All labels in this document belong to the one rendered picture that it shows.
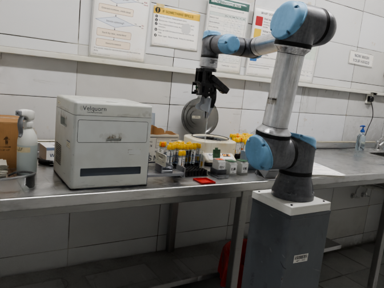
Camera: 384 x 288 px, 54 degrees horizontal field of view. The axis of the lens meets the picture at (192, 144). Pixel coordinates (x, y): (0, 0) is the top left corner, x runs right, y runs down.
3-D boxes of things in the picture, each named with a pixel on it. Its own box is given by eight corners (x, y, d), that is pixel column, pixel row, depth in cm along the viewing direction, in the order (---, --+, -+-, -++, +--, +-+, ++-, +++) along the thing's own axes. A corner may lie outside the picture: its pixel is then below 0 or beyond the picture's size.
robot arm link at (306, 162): (320, 172, 134) (326, 135, 132) (292, 174, 127) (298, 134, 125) (295, 165, 144) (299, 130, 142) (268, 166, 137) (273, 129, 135)
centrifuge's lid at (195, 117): (184, 94, 205) (179, 95, 212) (183, 140, 206) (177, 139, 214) (220, 97, 213) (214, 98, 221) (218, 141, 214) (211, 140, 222)
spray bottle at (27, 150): (14, 178, 134) (15, 110, 130) (11, 171, 141) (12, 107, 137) (39, 176, 138) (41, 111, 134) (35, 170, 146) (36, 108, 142)
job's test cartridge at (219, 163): (217, 174, 163) (219, 160, 162) (211, 171, 167) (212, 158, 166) (224, 174, 165) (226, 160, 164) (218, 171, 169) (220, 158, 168)
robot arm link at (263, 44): (354, 10, 121) (254, 38, 163) (331, 3, 115) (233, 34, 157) (352, 46, 121) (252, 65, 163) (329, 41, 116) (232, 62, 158)
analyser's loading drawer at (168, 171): (137, 180, 139) (138, 166, 138) (130, 175, 145) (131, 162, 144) (184, 178, 150) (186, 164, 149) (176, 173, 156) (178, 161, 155)
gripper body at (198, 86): (190, 95, 163) (193, 67, 161) (207, 96, 167) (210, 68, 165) (200, 96, 156) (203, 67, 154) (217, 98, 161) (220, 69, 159)
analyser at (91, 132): (70, 191, 126) (74, 100, 121) (52, 170, 149) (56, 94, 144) (153, 185, 142) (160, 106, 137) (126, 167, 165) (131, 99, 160)
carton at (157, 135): (128, 166, 167) (131, 132, 165) (107, 152, 191) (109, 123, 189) (177, 164, 180) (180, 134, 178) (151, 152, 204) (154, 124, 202)
